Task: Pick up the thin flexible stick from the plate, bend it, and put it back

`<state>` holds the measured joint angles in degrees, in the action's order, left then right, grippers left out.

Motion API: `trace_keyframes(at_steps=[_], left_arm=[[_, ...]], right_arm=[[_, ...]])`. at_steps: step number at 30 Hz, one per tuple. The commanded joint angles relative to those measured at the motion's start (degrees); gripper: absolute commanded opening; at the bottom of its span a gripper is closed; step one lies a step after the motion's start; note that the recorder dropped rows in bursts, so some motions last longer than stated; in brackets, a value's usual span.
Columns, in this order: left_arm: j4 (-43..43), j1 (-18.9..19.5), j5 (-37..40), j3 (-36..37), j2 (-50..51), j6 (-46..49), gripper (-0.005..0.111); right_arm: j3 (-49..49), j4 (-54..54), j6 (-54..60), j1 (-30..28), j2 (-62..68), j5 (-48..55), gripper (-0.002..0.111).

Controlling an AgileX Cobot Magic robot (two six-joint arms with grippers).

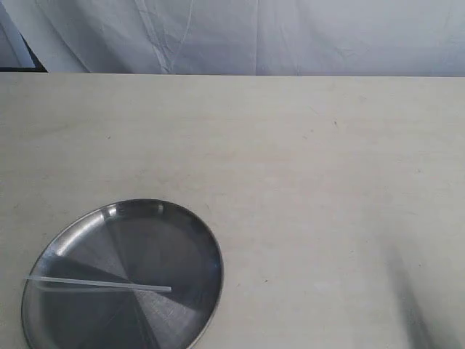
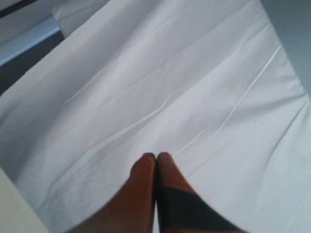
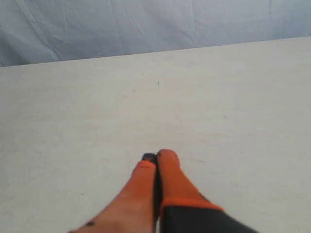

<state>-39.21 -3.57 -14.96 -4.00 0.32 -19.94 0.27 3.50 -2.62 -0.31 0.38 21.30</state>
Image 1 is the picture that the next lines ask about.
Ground round stainless steel plate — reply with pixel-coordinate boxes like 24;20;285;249
21;198;224;348

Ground white backdrop cloth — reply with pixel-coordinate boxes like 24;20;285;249
1;1;464;76

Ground black frame with white panel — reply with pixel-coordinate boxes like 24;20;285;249
0;4;47;73

